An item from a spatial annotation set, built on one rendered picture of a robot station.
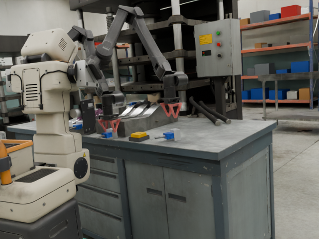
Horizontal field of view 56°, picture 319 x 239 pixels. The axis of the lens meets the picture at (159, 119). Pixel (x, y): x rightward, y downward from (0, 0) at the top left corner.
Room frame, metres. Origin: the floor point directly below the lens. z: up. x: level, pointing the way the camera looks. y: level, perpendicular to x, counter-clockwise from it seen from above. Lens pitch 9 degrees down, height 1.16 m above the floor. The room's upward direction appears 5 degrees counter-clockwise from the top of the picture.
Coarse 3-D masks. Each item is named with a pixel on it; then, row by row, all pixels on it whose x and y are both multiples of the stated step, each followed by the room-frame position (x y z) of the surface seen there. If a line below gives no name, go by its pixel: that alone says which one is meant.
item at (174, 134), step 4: (176, 128) 1.53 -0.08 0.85; (168, 132) 1.51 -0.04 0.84; (172, 132) 1.50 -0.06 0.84; (176, 132) 1.48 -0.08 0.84; (160, 136) 1.47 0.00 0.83; (164, 136) 1.48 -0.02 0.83; (168, 136) 1.47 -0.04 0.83; (172, 136) 1.48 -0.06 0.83; (176, 136) 1.48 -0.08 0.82; (180, 136) 1.49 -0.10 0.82; (176, 140) 1.48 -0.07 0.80
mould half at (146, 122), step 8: (136, 112) 1.95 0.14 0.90; (152, 112) 1.86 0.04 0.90; (160, 112) 1.92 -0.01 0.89; (168, 112) 2.08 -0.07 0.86; (96, 120) 1.83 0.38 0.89; (120, 120) 1.72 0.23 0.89; (128, 120) 1.70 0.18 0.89; (136, 120) 1.75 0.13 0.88; (144, 120) 1.80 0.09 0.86; (152, 120) 1.86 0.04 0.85; (160, 120) 1.91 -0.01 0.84; (168, 120) 1.97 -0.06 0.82; (176, 120) 2.04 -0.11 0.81; (96, 128) 1.84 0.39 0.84; (120, 128) 1.70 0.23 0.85; (128, 128) 1.70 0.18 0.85; (136, 128) 1.74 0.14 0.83; (144, 128) 1.80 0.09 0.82; (152, 128) 1.85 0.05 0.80; (120, 136) 1.70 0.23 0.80; (128, 136) 1.69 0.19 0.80
